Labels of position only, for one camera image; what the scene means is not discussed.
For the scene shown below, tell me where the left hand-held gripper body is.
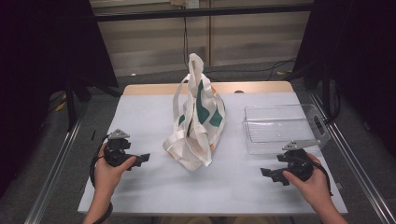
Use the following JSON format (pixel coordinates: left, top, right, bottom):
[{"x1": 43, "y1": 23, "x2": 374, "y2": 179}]
[{"x1": 103, "y1": 128, "x2": 138, "y2": 168}]

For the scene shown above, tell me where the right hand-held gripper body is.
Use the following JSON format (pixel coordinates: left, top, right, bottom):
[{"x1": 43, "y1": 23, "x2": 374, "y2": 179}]
[{"x1": 276, "y1": 139, "x2": 318, "y2": 182}]

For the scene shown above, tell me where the white green canvas tote bag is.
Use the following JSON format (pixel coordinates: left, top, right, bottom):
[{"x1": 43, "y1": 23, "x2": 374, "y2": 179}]
[{"x1": 163, "y1": 52, "x2": 227, "y2": 172}]

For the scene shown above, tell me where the person's left hand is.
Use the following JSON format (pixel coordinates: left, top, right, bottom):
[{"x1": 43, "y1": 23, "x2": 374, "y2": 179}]
[{"x1": 93, "y1": 142, "x2": 137, "y2": 200}]

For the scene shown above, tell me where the person's right hand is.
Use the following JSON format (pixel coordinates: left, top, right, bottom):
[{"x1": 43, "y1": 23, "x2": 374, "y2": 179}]
[{"x1": 282, "y1": 152, "x2": 332, "y2": 208}]

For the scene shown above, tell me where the clear plastic bin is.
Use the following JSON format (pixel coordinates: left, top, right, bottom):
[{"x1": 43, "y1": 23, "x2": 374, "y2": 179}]
[{"x1": 242, "y1": 104, "x2": 332, "y2": 156}]

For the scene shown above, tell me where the black metal stand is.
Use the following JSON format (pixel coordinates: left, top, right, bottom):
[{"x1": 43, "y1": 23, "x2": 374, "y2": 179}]
[
  {"x1": 64, "y1": 77, "x2": 123, "y2": 133},
  {"x1": 283, "y1": 61, "x2": 341, "y2": 123}
]

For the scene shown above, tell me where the white table mat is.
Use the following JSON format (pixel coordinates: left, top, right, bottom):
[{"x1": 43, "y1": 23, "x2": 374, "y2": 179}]
[{"x1": 78, "y1": 91, "x2": 348, "y2": 217}]

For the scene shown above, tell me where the black curtain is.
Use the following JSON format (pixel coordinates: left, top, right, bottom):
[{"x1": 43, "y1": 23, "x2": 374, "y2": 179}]
[
  {"x1": 0, "y1": 0, "x2": 120, "y2": 198},
  {"x1": 292, "y1": 0, "x2": 396, "y2": 157}
]

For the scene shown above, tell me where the black horizontal bar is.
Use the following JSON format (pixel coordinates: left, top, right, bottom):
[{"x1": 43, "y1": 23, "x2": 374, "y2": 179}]
[{"x1": 92, "y1": 3, "x2": 314, "y2": 22}]

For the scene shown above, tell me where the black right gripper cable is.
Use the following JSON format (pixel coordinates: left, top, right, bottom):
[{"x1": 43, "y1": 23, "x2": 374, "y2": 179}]
[{"x1": 306, "y1": 153, "x2": 333, "y2": 197}]

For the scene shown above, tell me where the aluminium floor rail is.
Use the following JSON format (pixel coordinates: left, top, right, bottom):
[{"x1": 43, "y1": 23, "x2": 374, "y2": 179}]
[
  {"x1": 309, "y1": 91, "x2": 396, "y2": 224},
  {"x1": 23, "y1": 116, "x2": 86, "y2": 224}
]

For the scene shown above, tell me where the black floor cable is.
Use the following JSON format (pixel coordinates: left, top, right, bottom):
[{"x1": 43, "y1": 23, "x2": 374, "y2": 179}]
[{"x1": 204, "y1": 57, "x2": 297, "y2": 82}]

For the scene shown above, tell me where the black hanging cable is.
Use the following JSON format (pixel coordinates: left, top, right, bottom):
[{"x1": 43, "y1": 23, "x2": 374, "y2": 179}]
[{"x1": 182, "y1": 17, "x2": 191, "y2": 71}]

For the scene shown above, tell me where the wooden vertical post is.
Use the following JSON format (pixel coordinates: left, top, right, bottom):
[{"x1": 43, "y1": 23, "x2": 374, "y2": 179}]
[{"x1": 205, "y1": 0, "x2": 216, "y2": 67}]

